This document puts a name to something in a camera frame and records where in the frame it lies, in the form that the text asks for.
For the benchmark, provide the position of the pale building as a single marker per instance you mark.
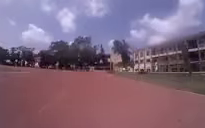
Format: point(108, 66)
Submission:
point(115, 62)

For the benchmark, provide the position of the row of trees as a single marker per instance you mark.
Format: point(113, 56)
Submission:
point(66, 53)

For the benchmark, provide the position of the long multi-storey building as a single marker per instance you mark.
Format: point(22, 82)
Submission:
point(176, 56)

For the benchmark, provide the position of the tall dark tree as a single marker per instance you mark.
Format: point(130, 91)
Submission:
point(121, 50)

